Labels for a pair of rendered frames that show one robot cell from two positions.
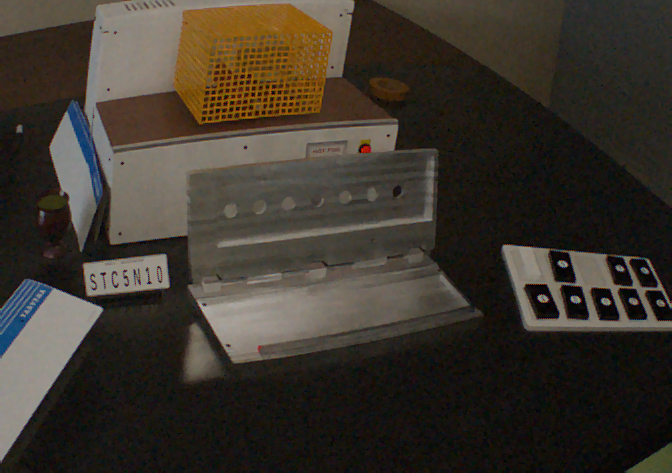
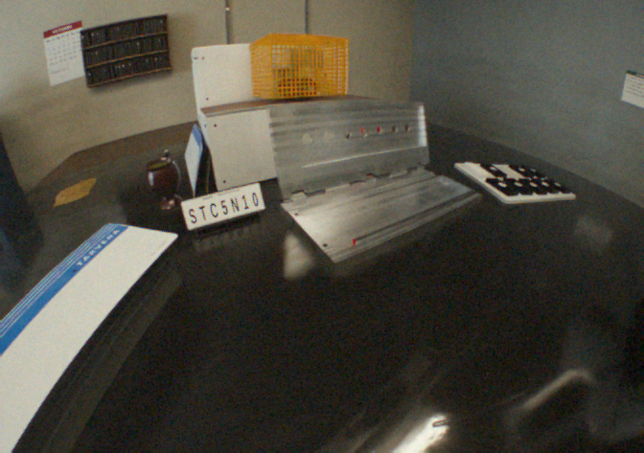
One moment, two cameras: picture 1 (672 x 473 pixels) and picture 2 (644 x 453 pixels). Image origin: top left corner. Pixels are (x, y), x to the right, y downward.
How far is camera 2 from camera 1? 90 cm
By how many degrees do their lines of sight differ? 1
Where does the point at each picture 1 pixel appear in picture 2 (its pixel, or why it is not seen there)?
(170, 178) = (258, 136)
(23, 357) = (48, 325)
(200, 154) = not seen: hidden behind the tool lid
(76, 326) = (135, 263)
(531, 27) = not seen: hidden behind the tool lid
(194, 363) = (293, 271)
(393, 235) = (409, 154)
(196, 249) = (284, 170)
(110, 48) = (202, 69)
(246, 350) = (342, 246)
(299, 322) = (375, 214)
